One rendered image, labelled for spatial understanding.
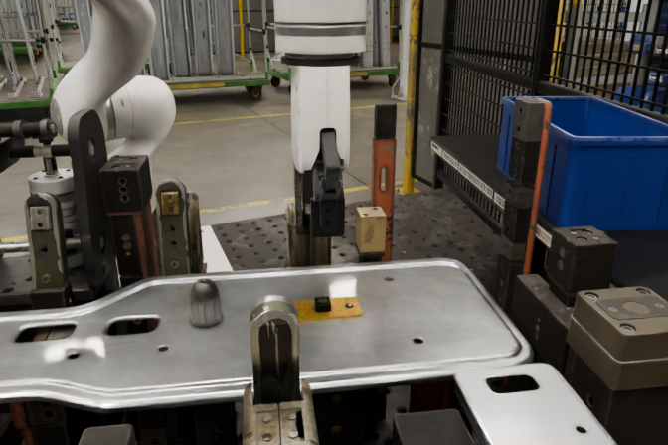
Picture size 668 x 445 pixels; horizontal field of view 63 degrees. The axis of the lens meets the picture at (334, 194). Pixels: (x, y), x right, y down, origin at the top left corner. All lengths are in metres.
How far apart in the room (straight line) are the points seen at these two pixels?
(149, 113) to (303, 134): 0.70
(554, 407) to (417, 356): 0.13
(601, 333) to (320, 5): 0.38
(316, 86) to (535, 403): 0.33
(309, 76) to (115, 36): 0.55
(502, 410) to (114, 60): 0.80
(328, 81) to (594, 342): 0.34
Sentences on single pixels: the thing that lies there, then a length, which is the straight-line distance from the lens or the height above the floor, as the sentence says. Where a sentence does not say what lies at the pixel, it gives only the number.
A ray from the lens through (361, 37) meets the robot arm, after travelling 0.51.
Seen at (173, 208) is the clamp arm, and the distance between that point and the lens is 0.72.
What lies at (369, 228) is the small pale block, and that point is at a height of 1.05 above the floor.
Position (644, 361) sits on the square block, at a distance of 0.56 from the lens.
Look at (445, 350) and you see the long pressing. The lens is 0.57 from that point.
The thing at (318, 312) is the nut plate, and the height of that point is 1.00.
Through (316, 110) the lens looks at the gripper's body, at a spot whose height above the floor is 1.23.
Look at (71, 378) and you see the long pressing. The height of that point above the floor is 1.00.
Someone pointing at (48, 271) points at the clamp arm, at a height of 1.01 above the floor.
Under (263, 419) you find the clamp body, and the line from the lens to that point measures 0.42.
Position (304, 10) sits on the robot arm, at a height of 1.32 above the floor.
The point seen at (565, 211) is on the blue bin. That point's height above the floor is 1.06.
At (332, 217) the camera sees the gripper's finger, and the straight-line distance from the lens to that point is 0.51.
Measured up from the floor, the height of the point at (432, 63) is 0.94.
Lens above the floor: 1.33
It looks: 20 degrees down
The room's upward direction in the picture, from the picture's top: straight up
